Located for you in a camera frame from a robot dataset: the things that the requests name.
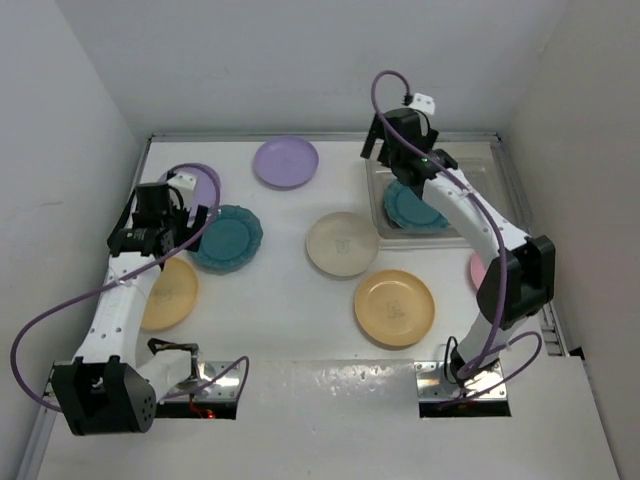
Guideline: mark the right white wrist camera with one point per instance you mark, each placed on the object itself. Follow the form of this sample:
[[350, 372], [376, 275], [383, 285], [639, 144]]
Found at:
[[422, 103]]

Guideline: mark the metal base plate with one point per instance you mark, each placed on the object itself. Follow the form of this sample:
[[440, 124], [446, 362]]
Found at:
[[214, 381], [433, 386]]

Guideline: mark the orange plate centre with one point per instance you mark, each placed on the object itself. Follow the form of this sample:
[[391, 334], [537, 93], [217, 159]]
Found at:
[[394, 308]]

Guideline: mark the teal scalloped plate front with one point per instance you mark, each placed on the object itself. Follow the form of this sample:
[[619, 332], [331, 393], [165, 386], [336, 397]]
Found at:
[[407, 211]]

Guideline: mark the orange plate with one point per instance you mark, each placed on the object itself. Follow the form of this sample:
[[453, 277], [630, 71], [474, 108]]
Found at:
[[394, 308], [172, 297]]

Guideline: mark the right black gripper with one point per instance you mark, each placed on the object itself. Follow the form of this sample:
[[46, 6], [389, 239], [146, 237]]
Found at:
[[378, 131]]

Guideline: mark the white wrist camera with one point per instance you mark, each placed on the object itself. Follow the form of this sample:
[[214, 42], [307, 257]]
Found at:
[[422, 103], [182, 180]]

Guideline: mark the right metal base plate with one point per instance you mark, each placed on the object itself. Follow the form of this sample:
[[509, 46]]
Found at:
[[433, 386]]

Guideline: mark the purple plate at back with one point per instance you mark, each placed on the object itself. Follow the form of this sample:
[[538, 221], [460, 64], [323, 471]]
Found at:
[[285, 162]]

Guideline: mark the teal scalloped plate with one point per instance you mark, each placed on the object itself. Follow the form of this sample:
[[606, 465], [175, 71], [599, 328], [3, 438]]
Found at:
[[230, 241], [407, 211]]

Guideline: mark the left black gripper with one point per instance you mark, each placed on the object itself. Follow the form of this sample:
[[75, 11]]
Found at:
[[180, 213]]

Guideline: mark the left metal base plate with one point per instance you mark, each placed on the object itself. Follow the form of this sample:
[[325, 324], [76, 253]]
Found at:
[[214, 381]]

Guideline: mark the pink plate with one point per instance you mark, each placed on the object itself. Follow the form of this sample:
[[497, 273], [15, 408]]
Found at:
[[477, 270]]

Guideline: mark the purple plate near left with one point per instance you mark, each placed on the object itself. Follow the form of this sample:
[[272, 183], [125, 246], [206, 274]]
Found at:
[[206, 193]]

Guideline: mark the purple plate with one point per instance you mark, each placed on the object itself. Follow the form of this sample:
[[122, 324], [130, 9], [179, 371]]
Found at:
[[206, 193], [285, 162]]

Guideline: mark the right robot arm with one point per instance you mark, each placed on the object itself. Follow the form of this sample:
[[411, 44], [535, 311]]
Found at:
[[520, 269]]

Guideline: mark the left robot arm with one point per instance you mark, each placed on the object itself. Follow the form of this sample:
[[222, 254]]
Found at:
[[103, 390]]

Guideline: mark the teal scalloped plate back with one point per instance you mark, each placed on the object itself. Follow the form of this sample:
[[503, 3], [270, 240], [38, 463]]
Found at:
[[230, 241]]

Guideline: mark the orange plate left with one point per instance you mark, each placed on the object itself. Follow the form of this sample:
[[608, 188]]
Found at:
[[172, 297]]

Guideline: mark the cream plate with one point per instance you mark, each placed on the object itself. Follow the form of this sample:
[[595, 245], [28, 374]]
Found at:
[[342, 244]]

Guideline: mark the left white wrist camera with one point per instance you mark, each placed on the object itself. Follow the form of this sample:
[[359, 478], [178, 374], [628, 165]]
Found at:
[[182, 180]]

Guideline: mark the clear plastic bin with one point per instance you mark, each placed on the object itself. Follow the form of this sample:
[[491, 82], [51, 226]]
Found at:
[[487, 166]]

